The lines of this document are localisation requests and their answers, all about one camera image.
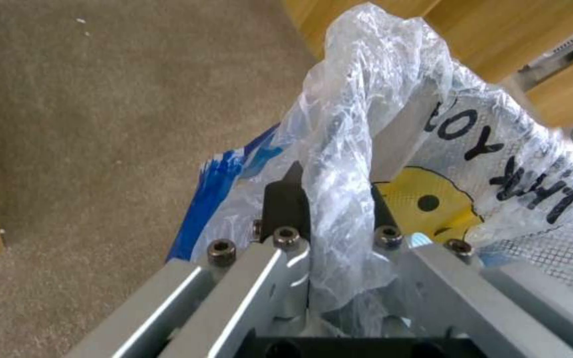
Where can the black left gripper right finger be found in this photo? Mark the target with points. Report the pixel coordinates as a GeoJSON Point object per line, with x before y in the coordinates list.
{"type": "Point", "coordinates": [465, 298]}

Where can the white perforated metal frame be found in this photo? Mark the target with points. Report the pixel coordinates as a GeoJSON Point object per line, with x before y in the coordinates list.
{"type": "Point", "coordinates": [565, 48]}

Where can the blue and white plastic wrapper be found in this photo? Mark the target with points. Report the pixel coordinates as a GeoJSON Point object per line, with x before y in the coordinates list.
{"type": "Point", "coordinates": [217, 186]}

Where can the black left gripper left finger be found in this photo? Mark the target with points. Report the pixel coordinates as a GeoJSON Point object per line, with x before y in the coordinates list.
{"type": "Point", "coordinates": [246, 283]}

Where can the clear smiley-print plastic bag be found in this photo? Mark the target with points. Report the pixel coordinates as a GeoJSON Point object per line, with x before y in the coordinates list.
{"type": "Point", "coordinates": [351, 156]}

